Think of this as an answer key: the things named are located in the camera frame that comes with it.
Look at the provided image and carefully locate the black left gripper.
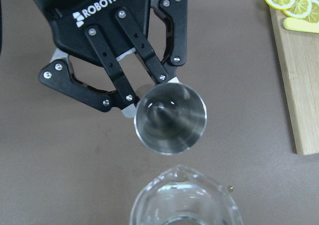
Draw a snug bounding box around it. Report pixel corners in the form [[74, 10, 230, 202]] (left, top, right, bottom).
[[34, 0, 187, 117]]

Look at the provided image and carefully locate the steel double jigger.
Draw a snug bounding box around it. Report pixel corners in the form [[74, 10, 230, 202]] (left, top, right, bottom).
[[134, 83, 207, 155]]

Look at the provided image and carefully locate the clear glass measuring cup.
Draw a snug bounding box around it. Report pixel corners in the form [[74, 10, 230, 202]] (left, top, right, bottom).
[[129, 165, 243, 225]]

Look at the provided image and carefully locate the wooden cutting board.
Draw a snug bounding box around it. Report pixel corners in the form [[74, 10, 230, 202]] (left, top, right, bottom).
[[270, 8, 319, 155]]

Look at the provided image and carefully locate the middle lemon slice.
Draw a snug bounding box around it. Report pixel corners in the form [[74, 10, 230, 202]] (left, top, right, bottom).
[[283, 0, 312, 19]]

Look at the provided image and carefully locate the inner lemon slice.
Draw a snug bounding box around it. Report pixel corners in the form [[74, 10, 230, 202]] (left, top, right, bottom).
[[303, 0, 319, 24]]

